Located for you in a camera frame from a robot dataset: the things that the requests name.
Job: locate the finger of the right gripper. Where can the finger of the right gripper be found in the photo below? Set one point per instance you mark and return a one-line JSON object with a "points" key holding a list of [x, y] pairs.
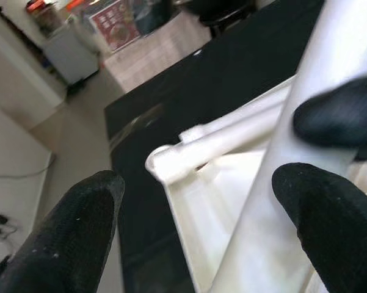
{"points": [[339, 113]]}

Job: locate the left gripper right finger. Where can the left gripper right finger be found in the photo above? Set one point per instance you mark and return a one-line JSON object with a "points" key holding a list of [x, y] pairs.
{"points": [[339, 238]]}

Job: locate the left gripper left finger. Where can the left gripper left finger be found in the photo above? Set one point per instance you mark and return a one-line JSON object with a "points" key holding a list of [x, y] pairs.
{"points": [[64, 244]]}

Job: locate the white plastic table top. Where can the white plastic table top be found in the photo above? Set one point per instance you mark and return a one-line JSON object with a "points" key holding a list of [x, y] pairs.
{"points": [[201, 213]]}

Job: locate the black table cloth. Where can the black table cloth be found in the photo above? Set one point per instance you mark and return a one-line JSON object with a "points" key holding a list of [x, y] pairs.
{"points": [[201, 76]]}

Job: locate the black stool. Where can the black stool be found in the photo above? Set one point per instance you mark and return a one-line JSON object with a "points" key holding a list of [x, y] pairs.
{"points": [[223, 18]]}

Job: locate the beige floor mat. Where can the beige floor mat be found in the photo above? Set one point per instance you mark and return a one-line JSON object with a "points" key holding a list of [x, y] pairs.
{"points": [[158, 55]]}

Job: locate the white cabinet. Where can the white cabinet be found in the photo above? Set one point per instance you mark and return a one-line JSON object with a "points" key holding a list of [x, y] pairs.
{"points": [[70, 55]]}

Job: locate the dark bag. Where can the dark bag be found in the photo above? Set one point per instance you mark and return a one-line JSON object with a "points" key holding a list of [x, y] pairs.
{"points": [[152, 15]]}

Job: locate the red printed box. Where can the red printed box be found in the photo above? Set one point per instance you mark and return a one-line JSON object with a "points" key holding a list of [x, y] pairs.
{"points": [[116, 27]]}

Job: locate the orange lidded jar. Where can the orange lidded jar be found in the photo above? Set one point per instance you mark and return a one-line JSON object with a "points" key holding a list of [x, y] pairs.
{"points": [[45, 18]]}

